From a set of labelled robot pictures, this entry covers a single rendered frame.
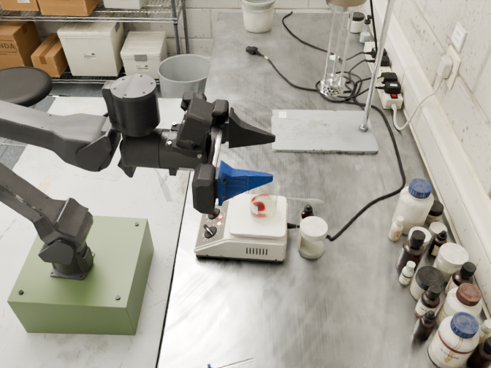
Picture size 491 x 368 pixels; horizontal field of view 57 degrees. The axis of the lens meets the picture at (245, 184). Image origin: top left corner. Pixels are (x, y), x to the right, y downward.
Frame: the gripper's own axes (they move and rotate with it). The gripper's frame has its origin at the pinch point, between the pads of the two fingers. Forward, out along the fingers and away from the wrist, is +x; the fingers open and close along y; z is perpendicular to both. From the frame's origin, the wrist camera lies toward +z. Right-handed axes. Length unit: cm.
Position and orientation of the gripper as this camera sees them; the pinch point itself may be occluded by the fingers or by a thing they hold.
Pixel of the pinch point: (249, 155)
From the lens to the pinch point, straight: 63.6
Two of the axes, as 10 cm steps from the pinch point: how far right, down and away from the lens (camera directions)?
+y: 0.8, -6.9, 7.2
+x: 10.0, 0.8, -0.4
